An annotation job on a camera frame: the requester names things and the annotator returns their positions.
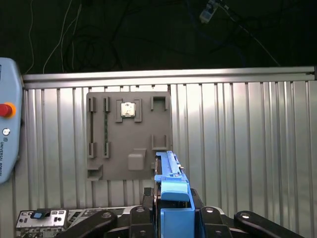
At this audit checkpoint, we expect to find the hard disk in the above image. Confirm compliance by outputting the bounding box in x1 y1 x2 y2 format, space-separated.
153 150 197 238

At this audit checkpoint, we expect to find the silver CPU chip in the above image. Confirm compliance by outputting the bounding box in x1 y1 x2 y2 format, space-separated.
120 102 136 117

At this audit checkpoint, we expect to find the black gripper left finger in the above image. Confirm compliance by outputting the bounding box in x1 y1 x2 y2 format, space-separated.
57 187 160 238

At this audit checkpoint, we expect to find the green RAM stick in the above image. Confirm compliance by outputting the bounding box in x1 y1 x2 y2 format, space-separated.
104 109 110 155

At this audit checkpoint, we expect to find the metal card slot bracket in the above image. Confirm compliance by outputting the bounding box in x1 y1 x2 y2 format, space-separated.
15 209 69 238

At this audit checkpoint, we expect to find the white power adapter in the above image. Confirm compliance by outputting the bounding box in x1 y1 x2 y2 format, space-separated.
199 0 219 25

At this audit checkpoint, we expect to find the pale blue teach pendant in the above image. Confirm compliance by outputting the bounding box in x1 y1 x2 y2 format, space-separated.
0 57 25 185

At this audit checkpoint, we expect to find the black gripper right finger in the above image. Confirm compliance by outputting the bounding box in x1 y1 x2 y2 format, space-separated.
191 188 306 238

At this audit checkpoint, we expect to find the black open PC case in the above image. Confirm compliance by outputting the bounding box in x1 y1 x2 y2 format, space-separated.
66 205 147 238

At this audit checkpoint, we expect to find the grey parts rack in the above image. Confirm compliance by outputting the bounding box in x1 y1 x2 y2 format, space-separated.
86 91 173 181

